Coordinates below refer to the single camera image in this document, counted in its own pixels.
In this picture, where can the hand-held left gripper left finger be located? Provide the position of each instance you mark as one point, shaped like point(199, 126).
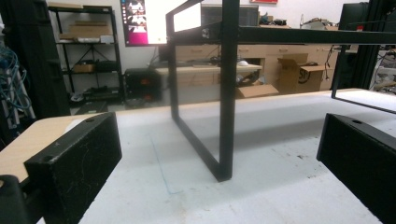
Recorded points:
point(74, 168)

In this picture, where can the black curtain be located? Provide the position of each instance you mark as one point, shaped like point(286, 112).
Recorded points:
point(34, 59)

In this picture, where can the white table cover sheet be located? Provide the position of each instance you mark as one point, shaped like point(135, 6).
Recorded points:
point(249, 161)

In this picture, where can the cardboard box on rack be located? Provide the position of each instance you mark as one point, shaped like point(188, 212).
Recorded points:
point(88, 29)

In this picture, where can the black computer tower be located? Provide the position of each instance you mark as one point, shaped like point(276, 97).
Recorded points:
point(142, 84)

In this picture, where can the black metal frame stand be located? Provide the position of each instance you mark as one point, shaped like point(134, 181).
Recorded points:
point(229, 93)

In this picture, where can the wooden workbench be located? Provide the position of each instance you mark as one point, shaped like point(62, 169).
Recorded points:
point(199, 74)

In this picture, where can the open cardboard box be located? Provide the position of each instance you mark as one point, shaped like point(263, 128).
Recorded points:
point(297, 73)

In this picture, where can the black metal shelving rack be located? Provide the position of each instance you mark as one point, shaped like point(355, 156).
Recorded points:
point(90, 53)

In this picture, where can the flat cardboard box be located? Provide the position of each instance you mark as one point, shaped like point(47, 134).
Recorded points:
point(257, 90)

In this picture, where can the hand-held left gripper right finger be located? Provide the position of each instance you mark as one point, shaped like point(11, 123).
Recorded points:
point(361, 161)

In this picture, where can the computer monitor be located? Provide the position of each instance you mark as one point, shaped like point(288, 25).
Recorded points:
point(141, 21)

